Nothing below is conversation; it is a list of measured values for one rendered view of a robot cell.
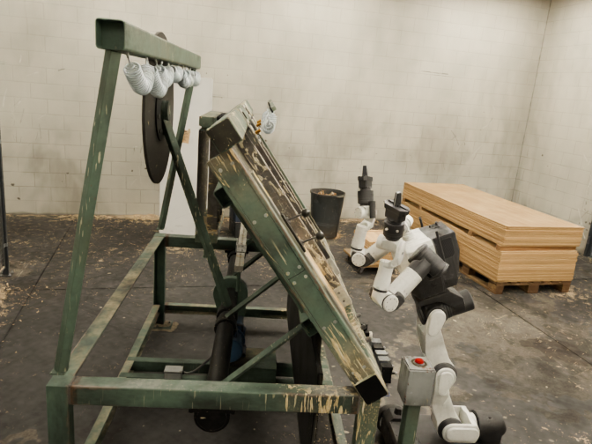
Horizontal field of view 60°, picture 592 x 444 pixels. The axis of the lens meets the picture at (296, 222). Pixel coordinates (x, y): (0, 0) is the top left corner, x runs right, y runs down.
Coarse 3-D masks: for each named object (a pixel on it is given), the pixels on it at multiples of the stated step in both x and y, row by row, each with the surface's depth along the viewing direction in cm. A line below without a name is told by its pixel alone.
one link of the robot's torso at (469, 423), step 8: (456, 408) 293; (464, 408) 291; (464, 416) 287; (472, 416) 284; (456, 424) 277; (464, 424) 277; (472, 424) 278; (448, 432) 275; (456, 432) 276; (464, 432) 276; (472, 432) 276; (448, 440) 278; (456, 440) 277; (464, 440) 278; (472, 440) 278
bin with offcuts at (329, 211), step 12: (312, 192) 706; (324, 192) 742; (336, 192) 739; (312, 204) 713; (324, 204) 700; (336, 204) 703; (312, 216) 717; (324, 216) 705; (336, 216) 710; (324, 228) 711; (336, 228) 719
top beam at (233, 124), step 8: (240, 104) 294; (248, 104) 376; (232, 112) 210; (224, 120) 181; (232, 120) 186; (240, 120) 224; (248, 120) 274; (208, 128) 188; (216, 128) 181; (224, 128) 182; (232, 128) 182; (240, 128) 202; (216, 136) 182; (224, 136) 182; (232, 136) 182; (240, 136) 183; (216, 144) 183; (224, 144) 183; (232, 144) 183
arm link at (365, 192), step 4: (360, 176) 276; (364, 176) 276; (368, 176) 278; (360, 180) 276; (364, 180) 276; (368, 180) 278; (372, 180) 283; (360, 184) 278; (364, 184) 277; (368, 184) 279; (360, 188) 280; (364, 188) 278; (368, 188) 278; (360, 192) 278; (364, 192) 277; (368, 192) 277; (372, 192) 278; (360, 196) 278; (364, 196) 277; (368, 196) 277; (372, 196) 278
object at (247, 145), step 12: (240, 108) 253; (252, 132) 250; (240, 144) 250; (252, 144) 251; (252, 156) 252; (252, 168) 254; (264, 168) 254; (264, 180) 256; (276, 180) 260; (276, 192) 258; (276, 204) 259; (288, 204) 260; (288, 216) 261; (300, 228) 264; (312, 240) 266; (312, 252) 267; (324, 264) 270; (324, 276) 272; (336, 276) 273; (336, 288) 274; (348, 300) 276
